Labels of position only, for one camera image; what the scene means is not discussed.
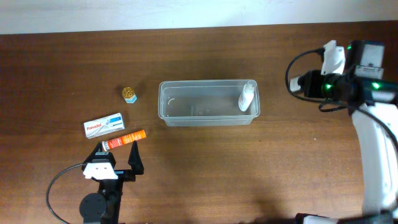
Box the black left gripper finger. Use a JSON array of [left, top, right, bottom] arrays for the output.
[[81, 149, 116, 170], [127, 141, 144, 170]]

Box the white Panadol box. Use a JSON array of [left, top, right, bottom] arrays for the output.
[[83, 113, 125, 139]]

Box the small jar gold lid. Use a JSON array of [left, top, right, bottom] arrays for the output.
[[122, 87, 137, 104]]

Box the white squeeze bottle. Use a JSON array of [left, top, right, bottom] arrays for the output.
[[238, 80, 257, 112]]

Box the dark bottle white cap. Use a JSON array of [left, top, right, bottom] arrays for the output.
[[289, 76, 301, 92]]

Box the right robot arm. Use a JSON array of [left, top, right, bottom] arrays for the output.
[[285, 40, 397, 223]]

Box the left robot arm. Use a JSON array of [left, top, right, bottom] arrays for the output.
[[79, 141, 144, 223]]

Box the clear plastic container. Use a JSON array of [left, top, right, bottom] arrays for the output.
[[158, 79, 261, 127]]

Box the orange tube white cap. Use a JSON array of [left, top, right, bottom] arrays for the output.
[[101, 130, 147, 151]]

